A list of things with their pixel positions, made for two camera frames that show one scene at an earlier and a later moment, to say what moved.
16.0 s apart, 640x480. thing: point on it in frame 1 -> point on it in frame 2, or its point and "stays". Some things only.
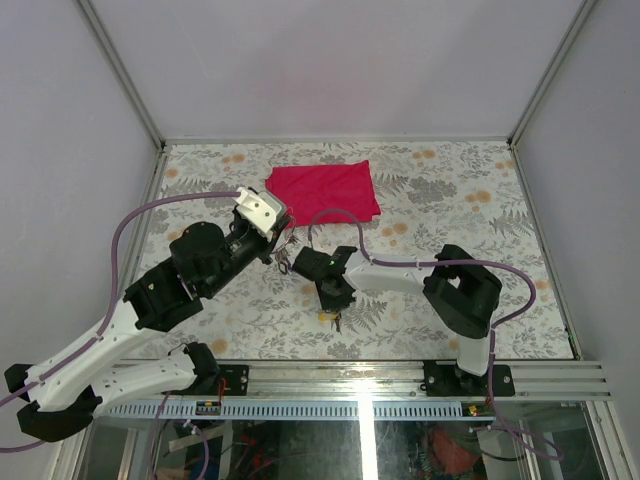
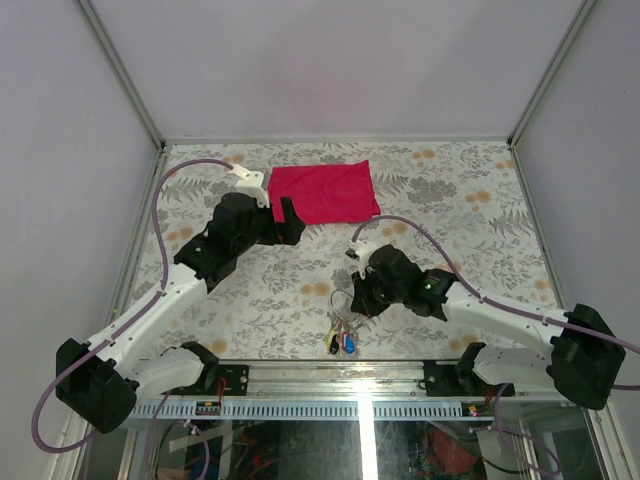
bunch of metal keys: [282, 258] -> [342, 338]
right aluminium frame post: [579, 22] stays
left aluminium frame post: [122, 71] stays
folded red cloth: [309, 189] stays
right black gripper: [335, 304] -> [363, 302]
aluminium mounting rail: [376, 380] stays
